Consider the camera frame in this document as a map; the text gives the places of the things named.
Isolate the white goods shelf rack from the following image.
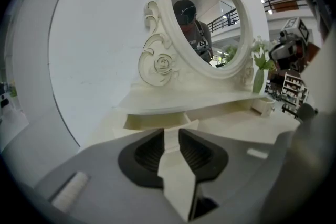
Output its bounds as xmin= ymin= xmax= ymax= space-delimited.
xmin=280 ymin=72 xmax=310 ymax=114

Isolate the vase of white flowers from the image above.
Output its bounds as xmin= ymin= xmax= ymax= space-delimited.
xmin=250 ymin=35 xmax=278 ymax=94

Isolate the cream dressing table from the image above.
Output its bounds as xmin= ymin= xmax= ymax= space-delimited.
xmin=89 ymin=0 xmax=302 ymax=158

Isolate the person's right forearm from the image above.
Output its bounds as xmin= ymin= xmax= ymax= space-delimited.
xmin=299 ymin=41 xmax=322 ymax=71

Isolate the small cream drawer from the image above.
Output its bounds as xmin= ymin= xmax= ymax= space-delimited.
xmin=250 ymin=98 xmax=276 ymax=118

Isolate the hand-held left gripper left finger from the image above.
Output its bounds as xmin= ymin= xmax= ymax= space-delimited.
xmin=34 ymin=127 xmax=190 ymax=224

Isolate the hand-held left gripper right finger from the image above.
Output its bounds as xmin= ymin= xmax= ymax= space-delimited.
xmin=178 ymin=128 xmax=289 ymax=221

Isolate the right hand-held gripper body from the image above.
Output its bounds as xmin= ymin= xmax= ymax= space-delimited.
xmin=269 ymin=17 xmax=310 ymax=71

